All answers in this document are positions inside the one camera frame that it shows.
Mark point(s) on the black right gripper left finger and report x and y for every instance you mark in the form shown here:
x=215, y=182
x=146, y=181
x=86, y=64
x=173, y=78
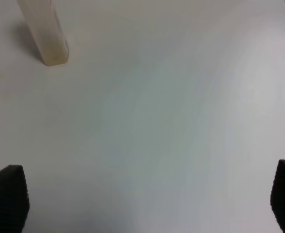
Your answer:
x=14, y=199

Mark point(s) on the pink label drink bottle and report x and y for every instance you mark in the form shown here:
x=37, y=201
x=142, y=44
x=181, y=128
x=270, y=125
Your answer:
x=44, y=25

